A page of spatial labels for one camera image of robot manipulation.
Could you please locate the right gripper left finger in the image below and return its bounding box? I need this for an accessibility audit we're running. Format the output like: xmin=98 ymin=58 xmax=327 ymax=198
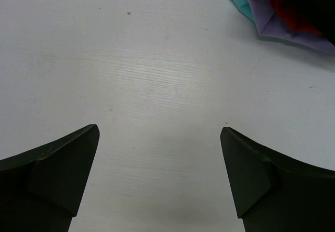
xmin=1 ymin=124 xmax=99 ymax=232

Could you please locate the purple folded t shirt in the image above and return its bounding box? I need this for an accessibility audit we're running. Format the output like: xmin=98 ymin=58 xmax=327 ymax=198
xmin=247 ymin=0 xmax=334 ymax=54

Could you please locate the red folded t shirt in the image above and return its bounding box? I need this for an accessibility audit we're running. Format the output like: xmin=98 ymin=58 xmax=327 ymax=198
xmin=269 ymin=0 xmax=322 ymax=35

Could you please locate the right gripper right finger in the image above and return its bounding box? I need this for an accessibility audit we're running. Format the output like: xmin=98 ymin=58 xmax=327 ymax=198
xmin=220 ymin=127 xmax=334 ymax=232

